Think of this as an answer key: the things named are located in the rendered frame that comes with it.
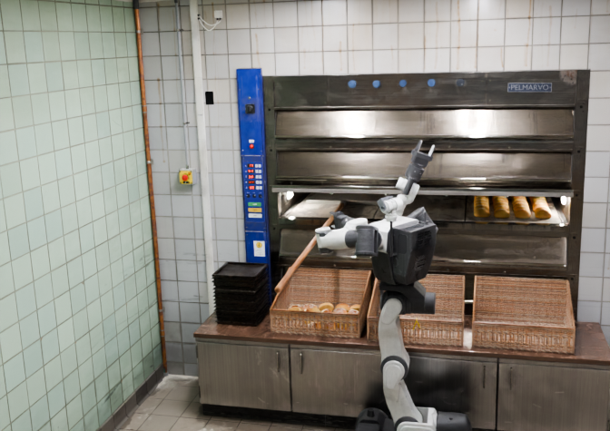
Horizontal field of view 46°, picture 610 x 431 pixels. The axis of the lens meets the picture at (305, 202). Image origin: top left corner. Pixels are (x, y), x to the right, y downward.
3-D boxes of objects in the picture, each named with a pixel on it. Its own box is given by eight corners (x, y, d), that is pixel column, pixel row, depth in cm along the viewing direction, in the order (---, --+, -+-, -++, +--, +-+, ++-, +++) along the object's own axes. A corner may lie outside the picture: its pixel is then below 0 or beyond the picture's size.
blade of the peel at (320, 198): (383, 205, 498) (383, 201, 497) (305, 203, 510) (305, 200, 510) (388, 193, 532) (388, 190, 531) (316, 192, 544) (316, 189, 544)
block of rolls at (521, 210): (474, 197, 513) (474, 190, 512) (544, 199, 502) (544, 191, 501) (473, 218, 456) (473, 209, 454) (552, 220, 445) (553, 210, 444)
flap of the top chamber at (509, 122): (276, 139, 458) (277, 108, 461) (573, 139, 417) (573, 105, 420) (274, 138, 454) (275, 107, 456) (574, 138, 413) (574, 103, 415)
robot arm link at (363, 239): (354, 254, 358) (377, 253, 350) (343, 252, 352) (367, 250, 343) (355, 231, 361) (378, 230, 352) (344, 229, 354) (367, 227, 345)
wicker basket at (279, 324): (290, 305, 483) (288, 265, 477) (373, 309, 470) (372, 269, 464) (269, 333, 437) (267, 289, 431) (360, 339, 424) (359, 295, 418)
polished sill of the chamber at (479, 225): (280, 221, 477) (280, 216, 476) (567, 230, 436) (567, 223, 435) (279, 224, 471) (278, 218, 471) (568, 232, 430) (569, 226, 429)
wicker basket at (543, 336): (472, 316, 454) (473, 274, 448) (566, 321, 440) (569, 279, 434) (470, 347, 408) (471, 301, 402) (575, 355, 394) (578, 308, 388)
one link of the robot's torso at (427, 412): (437, 427, 395) (437, 406, 392) (436, 447, 376) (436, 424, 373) (399, 424, 399) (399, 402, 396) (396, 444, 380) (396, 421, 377)
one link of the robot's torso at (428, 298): (436, 309, 377) (436, 277, 373) (434, 318, 364) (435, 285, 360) (382, 307, 383) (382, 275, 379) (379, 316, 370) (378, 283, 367)
